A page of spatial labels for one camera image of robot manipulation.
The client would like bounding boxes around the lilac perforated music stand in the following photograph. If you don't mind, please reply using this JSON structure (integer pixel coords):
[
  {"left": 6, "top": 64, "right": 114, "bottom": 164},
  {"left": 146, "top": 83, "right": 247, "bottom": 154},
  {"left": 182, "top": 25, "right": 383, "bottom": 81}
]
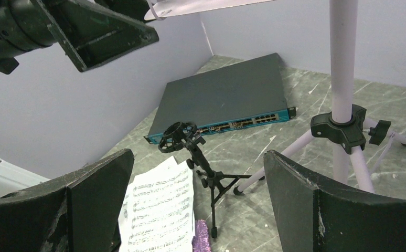
[{"left": 144, "top": 0, "right": 406, "bottom": 196}]

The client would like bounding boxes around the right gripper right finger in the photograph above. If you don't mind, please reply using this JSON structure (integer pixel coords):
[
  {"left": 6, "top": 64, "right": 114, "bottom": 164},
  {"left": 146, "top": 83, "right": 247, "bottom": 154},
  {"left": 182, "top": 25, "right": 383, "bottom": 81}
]
[{"left": 264, "top": 150, "right": 406, "bottom": 251}]

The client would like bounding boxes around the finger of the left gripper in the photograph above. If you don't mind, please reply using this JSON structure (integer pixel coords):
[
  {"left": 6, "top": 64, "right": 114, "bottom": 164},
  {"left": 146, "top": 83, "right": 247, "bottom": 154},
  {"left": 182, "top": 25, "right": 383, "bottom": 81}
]
[
  {"left": 31, "top": 1, "right": 159, "bottom": 72},
  {"left": 95, "top": 0, "right": 149, "bottom": 23}
]

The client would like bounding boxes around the black tripod microphone stand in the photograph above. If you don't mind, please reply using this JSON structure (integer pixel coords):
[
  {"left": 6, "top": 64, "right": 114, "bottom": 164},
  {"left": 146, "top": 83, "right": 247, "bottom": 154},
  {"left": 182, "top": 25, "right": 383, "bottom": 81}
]
[{"left": 158, "top": 122, "right": 250, "bottom": 238}]

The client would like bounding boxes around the sheet music top page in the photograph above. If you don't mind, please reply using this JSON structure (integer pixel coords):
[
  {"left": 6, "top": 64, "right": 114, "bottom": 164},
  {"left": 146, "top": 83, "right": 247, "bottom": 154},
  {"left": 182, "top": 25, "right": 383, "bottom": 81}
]
[{"left": 118, "top": 156, "right": 195, "bottom": 251}]

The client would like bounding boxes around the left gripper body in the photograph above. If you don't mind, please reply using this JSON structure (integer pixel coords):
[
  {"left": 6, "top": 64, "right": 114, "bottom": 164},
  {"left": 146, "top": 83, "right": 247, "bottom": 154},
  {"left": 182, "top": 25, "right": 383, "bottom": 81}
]
[{"left": 0, "top": 0, "right": 57, "bottom": 75}]

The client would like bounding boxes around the purple glitter microphone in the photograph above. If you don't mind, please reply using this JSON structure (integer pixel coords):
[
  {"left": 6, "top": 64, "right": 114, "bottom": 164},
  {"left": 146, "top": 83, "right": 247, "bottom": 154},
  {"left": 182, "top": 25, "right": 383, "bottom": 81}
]
[{"left": 192, "top": 219, "right": 212, "bottom": 252}]

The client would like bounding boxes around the black network switch box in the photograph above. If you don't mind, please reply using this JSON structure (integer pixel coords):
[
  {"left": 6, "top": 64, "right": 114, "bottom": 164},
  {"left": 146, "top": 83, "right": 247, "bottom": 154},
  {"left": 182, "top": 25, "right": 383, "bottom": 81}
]
[{"left": 144, "top": 53, "right": 296, "bottom": 144}]

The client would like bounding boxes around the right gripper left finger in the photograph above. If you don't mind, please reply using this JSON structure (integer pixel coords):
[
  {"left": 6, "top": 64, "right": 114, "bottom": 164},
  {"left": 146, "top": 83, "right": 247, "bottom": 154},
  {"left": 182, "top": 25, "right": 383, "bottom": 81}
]
[{"left": 0, "top": 149, "right": 134, "bottom": 251}]

